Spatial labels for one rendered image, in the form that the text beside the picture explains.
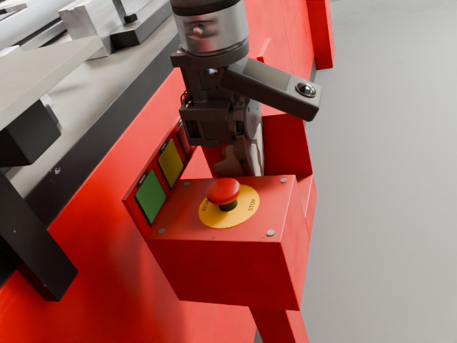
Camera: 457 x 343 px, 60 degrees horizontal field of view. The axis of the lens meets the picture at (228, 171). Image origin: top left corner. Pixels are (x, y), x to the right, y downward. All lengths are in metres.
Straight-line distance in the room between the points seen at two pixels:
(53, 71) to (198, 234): 0.22
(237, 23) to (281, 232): 0.22
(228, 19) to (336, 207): 1.21
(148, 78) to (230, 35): 0.27
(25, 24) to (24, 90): 0.74
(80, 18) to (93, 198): 0.37
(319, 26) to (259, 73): 2.04
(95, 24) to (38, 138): 0.49
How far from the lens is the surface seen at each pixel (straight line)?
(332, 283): 1.33
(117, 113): 0.58
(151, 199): 0.46
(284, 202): 0.44
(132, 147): 0.60
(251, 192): 0.46
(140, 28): 0.80
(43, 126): 0.32
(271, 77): 0.46
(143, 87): 0.65
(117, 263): 0.57
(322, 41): 2.53
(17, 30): 1.01
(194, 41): 0.42
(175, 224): 0.46
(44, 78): 0.30
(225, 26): 0.42
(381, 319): 1.26
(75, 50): 0.34
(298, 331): 0.73
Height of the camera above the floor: 1.07
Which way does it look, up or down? 35 degrees down
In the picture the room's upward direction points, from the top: 19 degrees counter-clockwise
